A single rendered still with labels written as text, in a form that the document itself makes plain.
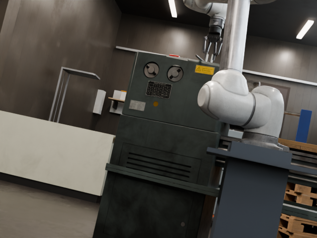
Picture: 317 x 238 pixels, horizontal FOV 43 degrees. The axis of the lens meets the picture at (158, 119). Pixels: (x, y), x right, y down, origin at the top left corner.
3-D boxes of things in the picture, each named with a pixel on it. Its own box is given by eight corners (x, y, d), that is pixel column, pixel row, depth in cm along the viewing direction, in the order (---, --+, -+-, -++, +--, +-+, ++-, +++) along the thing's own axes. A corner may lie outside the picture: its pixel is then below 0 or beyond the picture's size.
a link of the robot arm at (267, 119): (287, 140, 174) (296, 90, 175) (251, 131, 168) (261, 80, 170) (265, 138, 189) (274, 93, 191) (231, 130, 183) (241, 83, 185)
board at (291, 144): (262, 142, 223) (263, 135, 223) (264, 147, 257) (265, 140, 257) (319, 153, 214) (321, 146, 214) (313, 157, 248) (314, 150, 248)
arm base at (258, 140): (292, 153, 168) (295, 140, 168) (239, 142, 171) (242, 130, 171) (283, 154, 186) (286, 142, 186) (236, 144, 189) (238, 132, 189)
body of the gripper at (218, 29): (208, 24, 244) (204, 39, 243) (221, 26, 241) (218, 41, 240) (210, 29, 251) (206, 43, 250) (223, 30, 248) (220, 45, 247)
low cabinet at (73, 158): (3, 163, 628) (15, 115, 634) (129, 193, 600) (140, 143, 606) (-68, 163, 465) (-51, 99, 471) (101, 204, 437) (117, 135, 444)
